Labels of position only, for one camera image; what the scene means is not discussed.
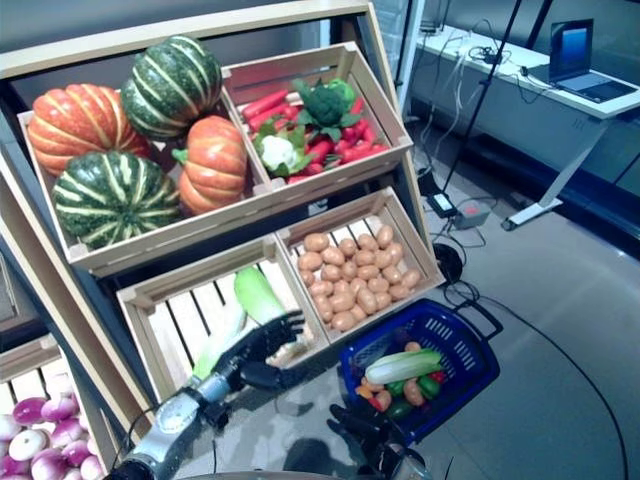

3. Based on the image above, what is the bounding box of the wooden crate with cabbages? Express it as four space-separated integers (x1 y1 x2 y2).
116 234 331 402

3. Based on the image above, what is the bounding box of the coiled black cable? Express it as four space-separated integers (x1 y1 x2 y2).
431 242 467 287

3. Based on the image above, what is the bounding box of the open laptop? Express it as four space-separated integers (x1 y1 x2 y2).
547 18 639 104

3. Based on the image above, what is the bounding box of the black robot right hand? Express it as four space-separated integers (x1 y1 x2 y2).
327 402 409 471

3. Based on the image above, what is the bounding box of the napa cabbage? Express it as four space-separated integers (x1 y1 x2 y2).
364 348 444 386
191 303 250 382
233 266 290 327

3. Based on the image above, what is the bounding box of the wooden crate with carrots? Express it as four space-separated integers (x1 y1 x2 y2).
220 42 414 197

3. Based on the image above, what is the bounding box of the white desk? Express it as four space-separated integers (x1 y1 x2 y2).
413 23 640 233

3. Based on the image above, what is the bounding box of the purple white onion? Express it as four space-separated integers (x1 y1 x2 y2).
40 397 79 423
60 439 92 467
30 449 69 480
8 429 49 462
79 454 106 480
11 397 48 426
49 418 84 449
0 414 23 442

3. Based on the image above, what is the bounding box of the wooden display shelf stand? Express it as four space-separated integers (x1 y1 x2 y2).
0 2 442 454

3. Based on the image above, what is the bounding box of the red carrot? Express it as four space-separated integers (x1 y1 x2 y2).
306 139 335 165
248 103 292 133
341 143 389 163
240 89 290 120

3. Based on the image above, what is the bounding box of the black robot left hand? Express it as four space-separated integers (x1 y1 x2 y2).
214 309 307 394

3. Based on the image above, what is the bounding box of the wooden crate with pumpkins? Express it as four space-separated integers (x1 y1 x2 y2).
17 109 275 266

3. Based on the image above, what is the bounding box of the black power adapter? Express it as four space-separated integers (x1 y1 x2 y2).
425 192 459 218

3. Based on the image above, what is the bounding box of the wooden crate with potatoes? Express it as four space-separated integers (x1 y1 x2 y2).
274 187 447 347

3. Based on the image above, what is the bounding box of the small orange pumpkin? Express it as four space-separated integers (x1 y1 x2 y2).
171 115 249 217

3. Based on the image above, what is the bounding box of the large orange pumpkin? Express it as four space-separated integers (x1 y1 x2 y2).
26 83 152 177

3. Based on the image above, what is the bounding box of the pile of purple turnips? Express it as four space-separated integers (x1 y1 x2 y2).
0 333 119 480

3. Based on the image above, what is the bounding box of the green striped pumpkin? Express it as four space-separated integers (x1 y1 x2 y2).
50 151 182 250
120 35 223 142

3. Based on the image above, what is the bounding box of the green broccoli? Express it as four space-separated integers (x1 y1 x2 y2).
293 77 362 142

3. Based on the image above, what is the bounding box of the black tripod pole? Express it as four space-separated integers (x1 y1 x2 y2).
441 0 554 191

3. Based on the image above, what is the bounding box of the white cauliflower with leaves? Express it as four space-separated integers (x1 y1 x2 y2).
251 121 315 177

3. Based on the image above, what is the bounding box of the long black floor cable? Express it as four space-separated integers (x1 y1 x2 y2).
443 282 630 480

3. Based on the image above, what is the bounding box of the blue plastic shopping basket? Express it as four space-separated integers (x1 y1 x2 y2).
338 298 504 445

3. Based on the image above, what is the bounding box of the black cable bundle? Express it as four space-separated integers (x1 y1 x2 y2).
466 44 515 65

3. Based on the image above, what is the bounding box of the grey box with red button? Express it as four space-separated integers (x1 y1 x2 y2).
454 200 492 231

